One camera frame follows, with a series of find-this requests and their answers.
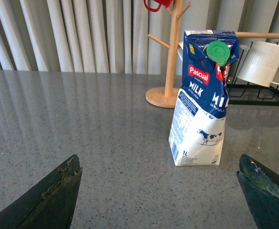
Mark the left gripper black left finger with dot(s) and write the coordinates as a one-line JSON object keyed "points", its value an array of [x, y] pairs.
{"points": [[50, 204]]}

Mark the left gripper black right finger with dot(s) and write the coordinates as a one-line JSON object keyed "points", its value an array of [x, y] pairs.
{"points": [[260, 186]]}

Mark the blue white milk carton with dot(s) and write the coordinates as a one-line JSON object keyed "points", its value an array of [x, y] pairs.
{"points": [[198, 126]]}

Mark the cream ribbed mug left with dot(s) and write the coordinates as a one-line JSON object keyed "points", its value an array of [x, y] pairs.
{"points": [[260, 64]]}

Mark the wooden mug tree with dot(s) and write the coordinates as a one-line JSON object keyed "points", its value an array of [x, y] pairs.
{"points": [[165, 97]]}

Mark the grey pleated curtain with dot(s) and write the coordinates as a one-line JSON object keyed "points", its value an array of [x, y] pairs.
{"points": [[111, 36]]}

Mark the white hanging mug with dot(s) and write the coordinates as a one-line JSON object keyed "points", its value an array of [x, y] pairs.
{"points": [[180, 50]]}

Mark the red mug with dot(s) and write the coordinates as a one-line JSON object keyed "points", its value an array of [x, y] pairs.
{"points": [[156, 5]]}

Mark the black wire mug rack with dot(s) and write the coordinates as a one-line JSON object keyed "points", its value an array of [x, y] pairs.
{"points": [[244, 93]]}

